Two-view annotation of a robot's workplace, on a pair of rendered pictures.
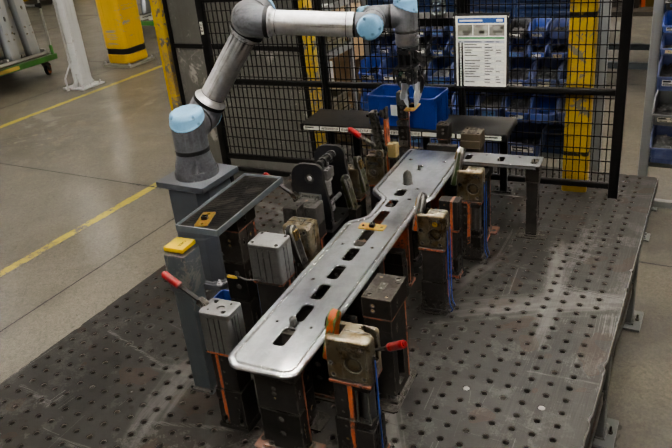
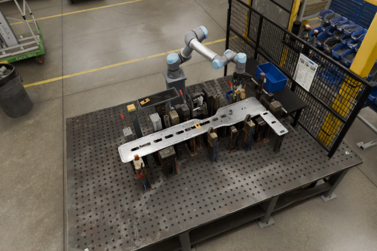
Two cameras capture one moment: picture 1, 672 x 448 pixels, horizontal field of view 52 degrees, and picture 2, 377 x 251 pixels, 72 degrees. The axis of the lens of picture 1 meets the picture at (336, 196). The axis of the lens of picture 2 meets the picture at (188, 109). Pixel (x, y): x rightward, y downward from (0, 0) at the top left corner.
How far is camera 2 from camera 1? 149 cm
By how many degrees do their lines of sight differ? 40
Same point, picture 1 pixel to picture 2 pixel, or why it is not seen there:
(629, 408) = (284, 221)
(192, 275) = (132, 116)
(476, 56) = (302, 73)
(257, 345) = (127, 147)
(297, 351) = (131, 156)
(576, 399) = (205, 215)
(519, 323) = (225, 181)
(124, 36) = not seen: outside the picture
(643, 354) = (314, 210)
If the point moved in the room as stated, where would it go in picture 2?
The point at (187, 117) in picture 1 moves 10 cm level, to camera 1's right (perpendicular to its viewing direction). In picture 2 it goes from (170, 59) to (178, 63)
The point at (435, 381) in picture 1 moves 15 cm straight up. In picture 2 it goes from (182, 180) to (181, 171)
